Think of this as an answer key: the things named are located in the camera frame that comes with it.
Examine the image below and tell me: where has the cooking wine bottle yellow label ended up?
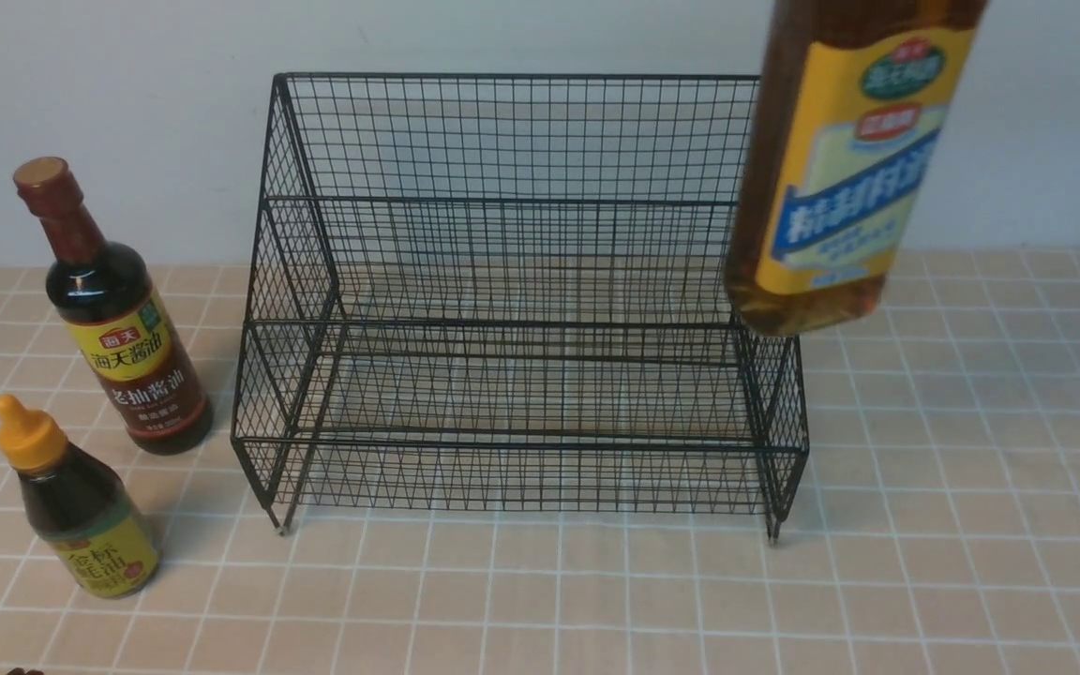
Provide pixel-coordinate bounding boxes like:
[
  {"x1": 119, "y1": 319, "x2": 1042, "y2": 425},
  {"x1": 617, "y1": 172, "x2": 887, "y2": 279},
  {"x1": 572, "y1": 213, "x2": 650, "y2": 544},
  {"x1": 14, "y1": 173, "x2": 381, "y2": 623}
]
[{"x1": 724, "y1": 1, "x2": 987, "y2": 337}]

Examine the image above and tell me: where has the dark soy sauce bottle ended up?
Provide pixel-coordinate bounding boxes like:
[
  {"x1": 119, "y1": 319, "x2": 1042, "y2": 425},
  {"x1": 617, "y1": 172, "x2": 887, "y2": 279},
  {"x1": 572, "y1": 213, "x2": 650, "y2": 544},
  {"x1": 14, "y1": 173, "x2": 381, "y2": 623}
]
[{"x1": 12, "y1": 157, "x2": 214, "y2": 456}]

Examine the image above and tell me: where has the oyster sauce bottle orange cap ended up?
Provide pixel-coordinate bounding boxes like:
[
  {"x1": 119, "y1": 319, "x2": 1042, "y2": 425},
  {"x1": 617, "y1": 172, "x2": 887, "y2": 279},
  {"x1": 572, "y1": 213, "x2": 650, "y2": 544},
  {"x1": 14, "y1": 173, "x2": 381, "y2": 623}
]
[{"x1": 0, "y1": 395, "x2": 161, "y2": 599}]

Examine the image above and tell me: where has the black wire mesh shelf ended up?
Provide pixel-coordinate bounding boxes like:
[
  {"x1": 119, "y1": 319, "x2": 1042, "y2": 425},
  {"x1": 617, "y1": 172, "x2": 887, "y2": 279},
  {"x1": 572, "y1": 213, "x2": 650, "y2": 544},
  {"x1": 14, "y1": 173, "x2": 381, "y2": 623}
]
[{"x1": 231, "y1": 72, "x2": 809, "y2": 541}]

